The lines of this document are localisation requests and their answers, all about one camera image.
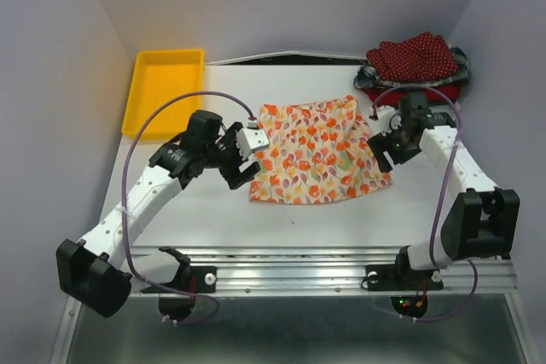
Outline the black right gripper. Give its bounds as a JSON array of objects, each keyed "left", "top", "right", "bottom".
[{"left": 366, "top": 120, "right": 421, "bottom": 172}]

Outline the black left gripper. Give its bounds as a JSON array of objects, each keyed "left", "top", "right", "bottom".
[{"left": 205, "top": 122, "right": 260, "bottom": 188}]

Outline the orange floral white skirt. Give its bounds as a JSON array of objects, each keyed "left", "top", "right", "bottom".
[{"left": 250, "top": 95, "right": 392, "bottom": 205}]

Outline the navy white plaid skirt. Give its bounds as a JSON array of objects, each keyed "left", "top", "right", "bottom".
[{"left": 353, "top": 43, "right": 471, "bottom": 90}]

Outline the dark red polka dot skirt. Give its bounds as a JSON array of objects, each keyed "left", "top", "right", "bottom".
[{"left": 366, "top": 32, "right": 458, "bottom": 83}]

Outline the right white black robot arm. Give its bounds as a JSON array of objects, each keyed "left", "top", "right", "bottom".
[{"left": 362, "top": 90, "right": 520, "bottom": 292}]

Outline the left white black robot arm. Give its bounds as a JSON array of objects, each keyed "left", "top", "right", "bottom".
[{"left": 55, "top": 110, "right": 269, "bottom": 323}]

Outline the folded red skirt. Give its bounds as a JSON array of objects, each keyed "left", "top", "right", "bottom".
[{"left": 363, "top": 84, "right": 461, "bottom": 107}]

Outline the white blue patterned skirt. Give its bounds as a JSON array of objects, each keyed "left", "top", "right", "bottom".
[{"left": 442, "top": 102, "right": 461, "bottom": 121}]

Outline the yellow plastic bin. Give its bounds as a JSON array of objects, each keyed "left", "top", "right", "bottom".
[{"left": 121, "top": 49, "right": 205, "bottom": 141}]

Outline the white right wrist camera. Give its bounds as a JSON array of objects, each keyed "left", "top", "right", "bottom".
[{"left": 369, "top": 106, "right": 400, "bottom": 135}]

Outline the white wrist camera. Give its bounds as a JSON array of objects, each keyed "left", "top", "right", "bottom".
[
  {"left": 369, "top": 106, "right": 400, "bottom": 135},
  {"left": 235, "top": 128, "right": 270, "bottom": 160}
]

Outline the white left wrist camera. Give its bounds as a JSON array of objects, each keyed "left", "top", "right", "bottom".
[{"left": 235, "top": 128, "right": 270, "bottom": 160}]

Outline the aluminium table frame rail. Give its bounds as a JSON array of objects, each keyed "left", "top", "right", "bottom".
[{"left": 67, "top": 124, "right": 520, "bottom": 298}]

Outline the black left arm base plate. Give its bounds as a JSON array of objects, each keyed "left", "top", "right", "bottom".
[{"left": 130, "top": 263, "right": 217, "bottom": 294}]

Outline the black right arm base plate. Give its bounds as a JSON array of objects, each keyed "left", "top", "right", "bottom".
[{"left": 362, "top": 264, "right": 444, "bottom": 292}]

